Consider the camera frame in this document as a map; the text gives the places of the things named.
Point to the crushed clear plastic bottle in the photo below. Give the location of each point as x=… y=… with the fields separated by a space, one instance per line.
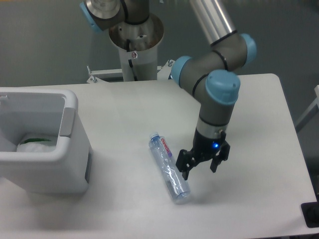
x=177 y=187

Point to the white plastic trash can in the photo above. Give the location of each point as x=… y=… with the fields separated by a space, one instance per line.
x=31 y=112

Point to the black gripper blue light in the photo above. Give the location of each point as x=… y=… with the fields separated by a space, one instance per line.
x=204 y=149

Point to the white plastic bag green strip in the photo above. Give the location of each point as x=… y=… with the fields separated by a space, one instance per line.
x=37 y=144

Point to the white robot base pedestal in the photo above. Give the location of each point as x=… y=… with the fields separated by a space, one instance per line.
x=138 y=48

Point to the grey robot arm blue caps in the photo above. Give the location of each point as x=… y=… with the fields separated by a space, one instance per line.
x=210 y=79

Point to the white metal frame bracket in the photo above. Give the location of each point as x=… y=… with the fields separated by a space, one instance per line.
x=113 y=75

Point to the white frame post right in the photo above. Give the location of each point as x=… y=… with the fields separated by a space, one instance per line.
x=309 y=113

